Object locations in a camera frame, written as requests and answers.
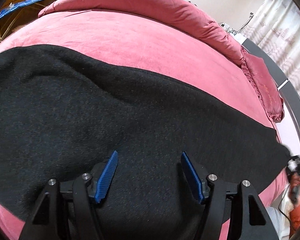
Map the person hand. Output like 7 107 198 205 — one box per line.
288 173 300 207

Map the pink rolled duvet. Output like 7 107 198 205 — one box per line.
38 0 246 66

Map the black knitted garment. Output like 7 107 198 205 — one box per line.
0 45 290 239

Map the pink bed sheet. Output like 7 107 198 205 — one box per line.
0 10 285 238

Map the pink pillow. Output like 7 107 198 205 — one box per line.
241 46 285 123

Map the grey bed headboard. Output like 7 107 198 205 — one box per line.
241 37 300 163

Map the white window curtain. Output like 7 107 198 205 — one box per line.
242 0 300 96

